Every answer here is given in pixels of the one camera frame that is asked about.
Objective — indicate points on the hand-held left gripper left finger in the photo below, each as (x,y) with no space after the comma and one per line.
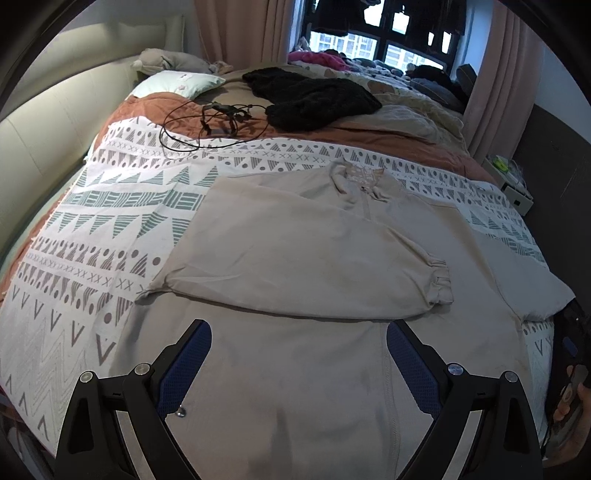
(187,364)

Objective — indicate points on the beige long-sleeved garment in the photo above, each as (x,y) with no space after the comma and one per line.
(295,258)

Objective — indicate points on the rust brown quilt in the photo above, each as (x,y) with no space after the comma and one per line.
(369,134)

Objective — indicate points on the pink clothes pile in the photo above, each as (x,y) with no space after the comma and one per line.
(318,57)

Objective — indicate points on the small green item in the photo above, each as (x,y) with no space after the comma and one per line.
(499,162)

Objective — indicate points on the pale green pillow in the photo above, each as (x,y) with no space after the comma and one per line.
(182,83)

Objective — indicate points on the white geometric patterned blanket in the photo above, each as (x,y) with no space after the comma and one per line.
(92,217)

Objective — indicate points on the black knit garment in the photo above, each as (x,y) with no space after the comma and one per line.
(314,99)

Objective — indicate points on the black framed window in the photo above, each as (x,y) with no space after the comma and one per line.
(360,46)

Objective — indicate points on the pink curtain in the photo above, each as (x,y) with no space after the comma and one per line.
(501,78)
(244,30)

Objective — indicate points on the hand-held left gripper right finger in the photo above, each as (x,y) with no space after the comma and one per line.
(408,364)

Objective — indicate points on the grey stuffed toy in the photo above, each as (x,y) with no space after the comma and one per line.
(171,60)

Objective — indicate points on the hanging dark clothes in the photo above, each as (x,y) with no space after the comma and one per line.
(341,16)

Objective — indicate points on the dark clothes pile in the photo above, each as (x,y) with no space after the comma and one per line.
(434,81)

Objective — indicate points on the white nightstand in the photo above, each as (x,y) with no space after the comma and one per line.
(512,189)

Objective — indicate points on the dark chair back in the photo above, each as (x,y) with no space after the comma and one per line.
(466,78)

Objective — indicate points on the person's right hand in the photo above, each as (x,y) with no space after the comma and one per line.
(582,420)

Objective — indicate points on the beige upholstered headboard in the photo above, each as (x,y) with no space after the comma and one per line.
(51,124)

